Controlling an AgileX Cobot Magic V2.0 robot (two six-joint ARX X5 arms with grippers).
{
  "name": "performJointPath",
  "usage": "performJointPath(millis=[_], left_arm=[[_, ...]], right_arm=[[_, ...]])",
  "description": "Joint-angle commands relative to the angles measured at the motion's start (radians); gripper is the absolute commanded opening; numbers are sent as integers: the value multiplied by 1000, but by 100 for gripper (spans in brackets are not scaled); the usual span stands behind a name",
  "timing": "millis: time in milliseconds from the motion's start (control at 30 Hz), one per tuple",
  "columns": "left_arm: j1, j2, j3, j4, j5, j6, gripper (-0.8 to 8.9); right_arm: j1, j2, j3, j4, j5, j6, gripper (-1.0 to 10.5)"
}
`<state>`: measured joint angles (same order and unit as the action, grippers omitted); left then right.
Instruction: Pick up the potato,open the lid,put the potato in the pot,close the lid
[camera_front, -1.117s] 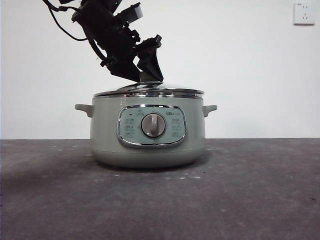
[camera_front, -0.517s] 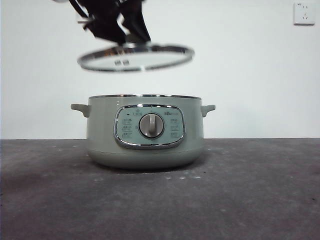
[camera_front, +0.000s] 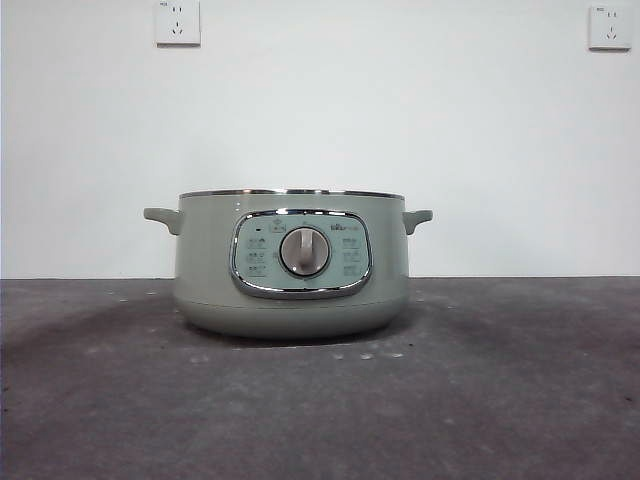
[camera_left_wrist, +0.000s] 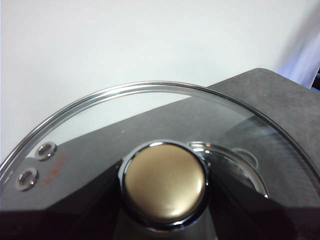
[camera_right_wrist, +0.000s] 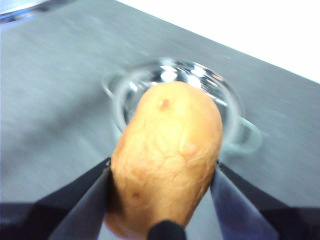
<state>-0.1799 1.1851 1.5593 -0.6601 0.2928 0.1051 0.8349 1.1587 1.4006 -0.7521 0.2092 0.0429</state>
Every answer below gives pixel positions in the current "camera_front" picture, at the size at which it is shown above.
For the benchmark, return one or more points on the white wall socket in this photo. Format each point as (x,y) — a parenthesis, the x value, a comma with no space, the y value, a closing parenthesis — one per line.
(178,25)
(610,29)

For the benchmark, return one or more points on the pale green electric pot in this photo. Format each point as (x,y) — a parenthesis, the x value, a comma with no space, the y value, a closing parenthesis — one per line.
(205,280)

